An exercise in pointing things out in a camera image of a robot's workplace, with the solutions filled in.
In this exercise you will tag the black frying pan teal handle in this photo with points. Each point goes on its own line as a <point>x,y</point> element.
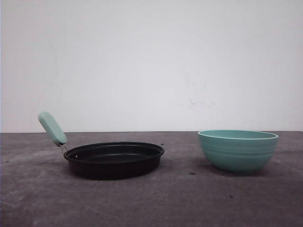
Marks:
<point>106,160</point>

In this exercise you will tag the teal ceramic bowl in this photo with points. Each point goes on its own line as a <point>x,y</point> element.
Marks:
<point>238,151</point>

